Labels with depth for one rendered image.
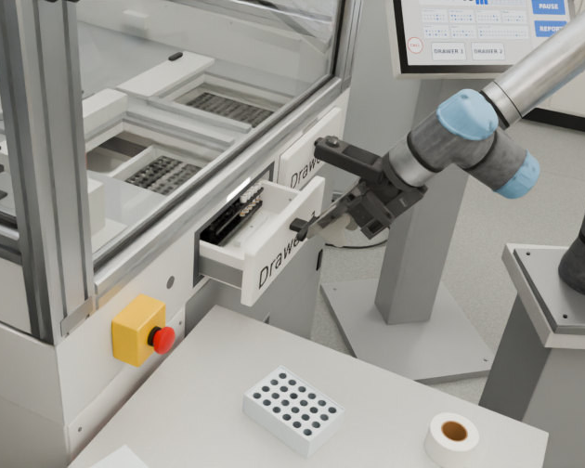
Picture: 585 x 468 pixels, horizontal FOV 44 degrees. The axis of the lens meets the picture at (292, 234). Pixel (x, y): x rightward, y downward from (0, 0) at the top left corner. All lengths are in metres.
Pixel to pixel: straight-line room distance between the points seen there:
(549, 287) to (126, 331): 0.82
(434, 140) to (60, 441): 0.66
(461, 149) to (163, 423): 0.57
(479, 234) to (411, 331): 0.79
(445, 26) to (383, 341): 1.01
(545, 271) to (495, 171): 0.46
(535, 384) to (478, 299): 1.19
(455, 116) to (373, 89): 1.86
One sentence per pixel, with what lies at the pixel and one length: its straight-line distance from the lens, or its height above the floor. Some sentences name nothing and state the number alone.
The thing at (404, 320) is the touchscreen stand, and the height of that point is 0.05.
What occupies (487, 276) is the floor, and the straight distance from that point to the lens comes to 2.84.
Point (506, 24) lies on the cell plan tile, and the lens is 1.97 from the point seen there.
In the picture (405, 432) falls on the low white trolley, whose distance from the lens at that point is 1.11.
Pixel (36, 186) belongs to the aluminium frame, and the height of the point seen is 1.17.
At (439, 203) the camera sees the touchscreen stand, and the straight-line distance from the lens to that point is 2.18.
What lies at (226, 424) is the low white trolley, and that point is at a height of 0.76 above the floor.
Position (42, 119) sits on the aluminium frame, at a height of 1.24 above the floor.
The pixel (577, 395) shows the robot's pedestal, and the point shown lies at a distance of 1.59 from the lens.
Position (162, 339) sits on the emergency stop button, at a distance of 1.01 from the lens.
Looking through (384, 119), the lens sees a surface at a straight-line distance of 2.90.
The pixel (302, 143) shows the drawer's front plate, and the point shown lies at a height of 0.93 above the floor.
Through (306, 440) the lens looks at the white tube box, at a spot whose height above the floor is 0.80.
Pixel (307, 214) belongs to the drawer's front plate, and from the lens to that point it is 1.30.
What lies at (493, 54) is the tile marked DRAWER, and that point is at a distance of 1.92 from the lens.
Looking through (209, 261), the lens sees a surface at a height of 0.87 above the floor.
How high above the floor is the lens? 1.57
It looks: 34 degrees down
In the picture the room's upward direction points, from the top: 7 degrees clockwise
